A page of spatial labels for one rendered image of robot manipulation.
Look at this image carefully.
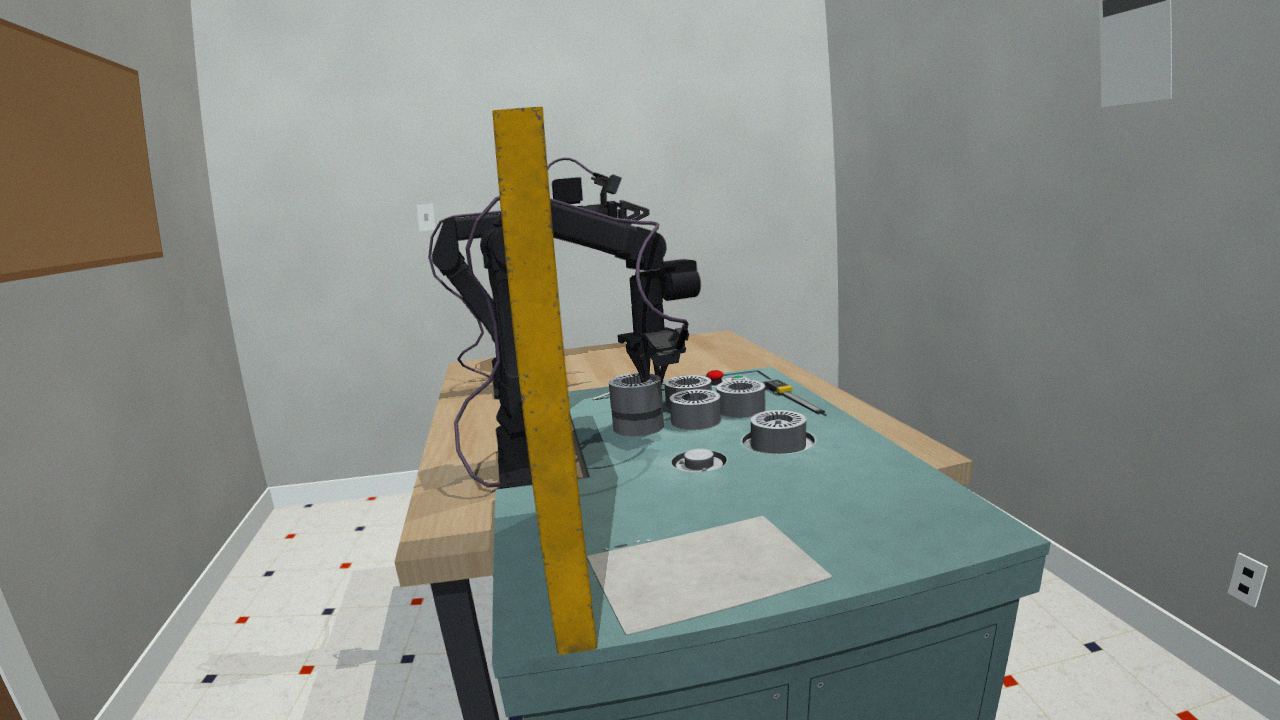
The white flat sheet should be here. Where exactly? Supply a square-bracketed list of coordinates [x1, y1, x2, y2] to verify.
[588, 516, 832, 635]

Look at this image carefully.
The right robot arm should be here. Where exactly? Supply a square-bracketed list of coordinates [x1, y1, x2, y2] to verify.
[480, 201, 701, 489]

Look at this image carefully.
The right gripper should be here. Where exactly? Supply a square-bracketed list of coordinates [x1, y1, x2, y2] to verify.
[618, 305, 689, 386]

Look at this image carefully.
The grey vernier caliper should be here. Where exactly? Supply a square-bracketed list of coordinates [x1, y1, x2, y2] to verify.
[762, 380, 827, 416]

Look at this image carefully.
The yellow flat bar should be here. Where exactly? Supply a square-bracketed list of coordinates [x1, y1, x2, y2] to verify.
[492, 108, 596, 655]

